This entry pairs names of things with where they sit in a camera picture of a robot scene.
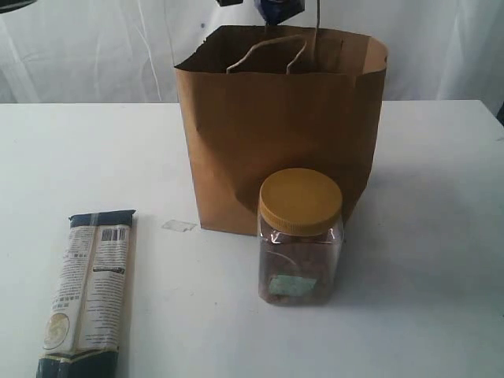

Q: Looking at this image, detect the clear tape piece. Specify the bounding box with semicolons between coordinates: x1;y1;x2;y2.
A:
161;220;196;232

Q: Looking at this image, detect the small white milk carton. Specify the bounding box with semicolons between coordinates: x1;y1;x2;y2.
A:
254;0;305;25

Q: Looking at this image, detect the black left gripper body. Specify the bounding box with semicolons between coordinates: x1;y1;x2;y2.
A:
218;0;243;7

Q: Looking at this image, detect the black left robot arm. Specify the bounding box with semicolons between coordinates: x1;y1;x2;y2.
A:
0;0;243;13

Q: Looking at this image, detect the long noodle package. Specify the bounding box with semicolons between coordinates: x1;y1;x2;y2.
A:
36;209;135;377

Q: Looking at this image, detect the brown paper bag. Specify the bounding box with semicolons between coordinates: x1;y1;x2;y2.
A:
175;25;388;235

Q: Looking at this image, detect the clear jar with yellow lid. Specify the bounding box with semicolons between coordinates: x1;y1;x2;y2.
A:
258;168;344;306

